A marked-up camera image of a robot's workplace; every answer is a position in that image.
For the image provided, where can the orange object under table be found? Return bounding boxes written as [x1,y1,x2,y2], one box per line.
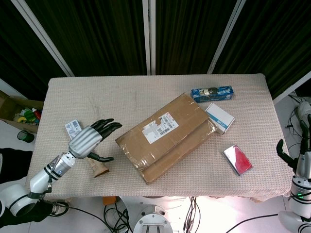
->
[102,196,117,207]

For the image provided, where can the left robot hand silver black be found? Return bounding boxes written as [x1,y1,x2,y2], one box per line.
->
[68,118,123,163]

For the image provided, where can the brown cardboard box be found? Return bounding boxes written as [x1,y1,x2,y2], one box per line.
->
[114,93,218,186]

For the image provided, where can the white screen frame post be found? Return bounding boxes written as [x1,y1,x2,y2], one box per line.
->
[272,71,311,105]
[207,0,246,74]
[0,77,27,100]
[142,0,156,75]
[17,0,75,77]

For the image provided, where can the dark green pleated curtain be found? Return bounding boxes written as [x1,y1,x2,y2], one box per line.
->
[25,0,148,77]
[213,0,311,98]
[0,0,69,98]
[155,0,235,75]

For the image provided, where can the white shoe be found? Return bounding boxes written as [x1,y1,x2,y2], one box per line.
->
[298,101,311,121]

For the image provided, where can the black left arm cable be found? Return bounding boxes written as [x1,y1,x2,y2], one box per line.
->
[43,184,111,233]

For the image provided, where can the black mesh pen cup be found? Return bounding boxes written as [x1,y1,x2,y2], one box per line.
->
[17,130,35,144]

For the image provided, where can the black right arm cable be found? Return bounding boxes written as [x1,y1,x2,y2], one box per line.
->
[228,213,280,233]

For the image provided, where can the black floor cable bundle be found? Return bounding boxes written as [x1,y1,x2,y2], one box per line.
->
[103,196,134,233]

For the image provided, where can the black cables beside shoe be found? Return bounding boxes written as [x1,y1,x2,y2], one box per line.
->
[285,94,311,161]

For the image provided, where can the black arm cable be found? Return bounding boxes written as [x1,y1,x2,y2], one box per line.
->
[228,213,280,233]
[43,184,111,233]

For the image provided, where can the green plastic toy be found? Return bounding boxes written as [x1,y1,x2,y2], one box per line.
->
[24,109,37,122]

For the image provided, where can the cardboard box with toys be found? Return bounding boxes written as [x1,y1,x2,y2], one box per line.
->
[0,89,44,134]

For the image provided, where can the beige waffle tablecloth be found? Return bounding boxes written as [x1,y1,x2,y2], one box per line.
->
[24,73,298,202]

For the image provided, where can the white barcode printed box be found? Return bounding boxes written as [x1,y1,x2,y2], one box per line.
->
[64,119,83,140]

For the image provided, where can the reddish brown cable bundle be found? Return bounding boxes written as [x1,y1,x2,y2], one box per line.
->
[183,196,202,233]

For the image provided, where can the red and silver packet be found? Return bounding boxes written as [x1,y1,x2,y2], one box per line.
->
[222,144,253,177]

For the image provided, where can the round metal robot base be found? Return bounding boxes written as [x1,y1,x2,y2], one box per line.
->
[133,203,173,233]

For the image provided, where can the white and blue small box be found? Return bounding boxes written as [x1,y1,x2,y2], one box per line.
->
[205,102,235,135]

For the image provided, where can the brown paper snack pouch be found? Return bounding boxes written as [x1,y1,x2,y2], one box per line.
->
[87,155,110,179]

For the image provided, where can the blue cookie box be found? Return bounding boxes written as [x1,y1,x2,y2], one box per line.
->
[190,85,236,104]

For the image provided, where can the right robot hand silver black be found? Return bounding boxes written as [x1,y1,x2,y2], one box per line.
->
[276,120,311,176]

